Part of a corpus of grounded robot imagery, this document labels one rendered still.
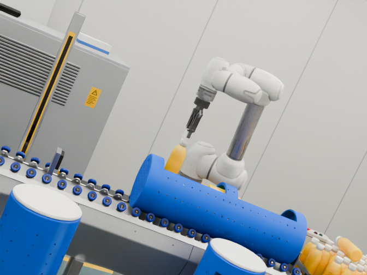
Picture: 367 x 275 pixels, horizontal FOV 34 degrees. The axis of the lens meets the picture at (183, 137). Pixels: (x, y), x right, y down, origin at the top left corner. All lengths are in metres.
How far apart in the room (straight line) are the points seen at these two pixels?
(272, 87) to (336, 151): 3.41
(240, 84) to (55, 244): 1.12
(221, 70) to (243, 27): 3.08
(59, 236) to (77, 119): 2.15
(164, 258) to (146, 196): 0.34
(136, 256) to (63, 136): 1.63
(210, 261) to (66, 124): 2.01
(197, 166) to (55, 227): 1.50
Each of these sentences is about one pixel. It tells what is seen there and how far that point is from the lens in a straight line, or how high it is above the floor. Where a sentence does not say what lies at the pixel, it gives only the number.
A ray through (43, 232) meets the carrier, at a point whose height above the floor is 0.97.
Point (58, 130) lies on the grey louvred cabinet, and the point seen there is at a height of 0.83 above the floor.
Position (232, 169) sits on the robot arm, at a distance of 3.51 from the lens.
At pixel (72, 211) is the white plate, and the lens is 2.34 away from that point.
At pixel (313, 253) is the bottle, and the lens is 3.29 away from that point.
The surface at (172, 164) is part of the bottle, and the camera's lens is 2.89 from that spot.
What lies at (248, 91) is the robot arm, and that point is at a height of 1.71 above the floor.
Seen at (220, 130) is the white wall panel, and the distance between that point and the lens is 6.01.
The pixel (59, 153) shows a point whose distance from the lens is 2.85.
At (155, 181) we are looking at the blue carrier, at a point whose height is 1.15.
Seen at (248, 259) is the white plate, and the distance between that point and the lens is 2.73.
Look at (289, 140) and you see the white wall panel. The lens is 6.35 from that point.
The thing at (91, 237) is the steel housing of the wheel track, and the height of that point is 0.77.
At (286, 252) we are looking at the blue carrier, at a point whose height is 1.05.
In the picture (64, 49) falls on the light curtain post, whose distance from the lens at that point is 3.11.
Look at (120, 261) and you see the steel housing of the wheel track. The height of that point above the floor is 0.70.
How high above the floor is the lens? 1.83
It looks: 9 degrees down
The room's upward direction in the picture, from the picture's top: 25 degrees clockwise
